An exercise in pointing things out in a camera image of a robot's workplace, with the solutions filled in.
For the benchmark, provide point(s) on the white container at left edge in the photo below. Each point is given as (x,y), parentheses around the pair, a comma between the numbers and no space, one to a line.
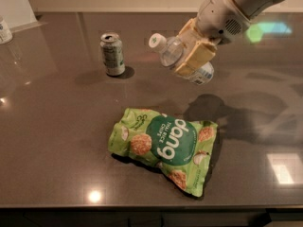
(5,33)

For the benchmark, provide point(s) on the blue plastic water bottle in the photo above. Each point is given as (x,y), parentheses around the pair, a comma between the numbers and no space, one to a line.
(170,52)

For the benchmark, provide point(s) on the green dang chips bag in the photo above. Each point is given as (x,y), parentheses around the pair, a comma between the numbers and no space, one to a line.
(180,149)

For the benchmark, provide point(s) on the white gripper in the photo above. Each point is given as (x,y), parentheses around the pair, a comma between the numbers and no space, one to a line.
(218,19)

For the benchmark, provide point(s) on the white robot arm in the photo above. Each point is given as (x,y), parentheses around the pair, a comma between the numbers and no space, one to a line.
(250,8)

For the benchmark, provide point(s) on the green white soda can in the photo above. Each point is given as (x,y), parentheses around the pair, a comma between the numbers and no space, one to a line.
(112,54)

